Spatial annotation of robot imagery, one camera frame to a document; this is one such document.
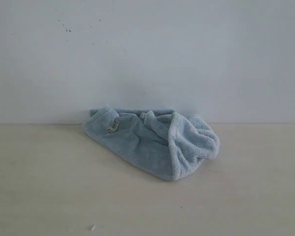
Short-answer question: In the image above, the light blue terry towel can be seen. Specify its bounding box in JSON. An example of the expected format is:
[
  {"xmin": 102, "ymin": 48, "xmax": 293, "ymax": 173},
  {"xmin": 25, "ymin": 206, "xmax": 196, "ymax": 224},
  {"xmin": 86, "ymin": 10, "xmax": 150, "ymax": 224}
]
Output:
[{"xmin": 82, "ymin": 108, "xmax": 220, "ymax": 181}]

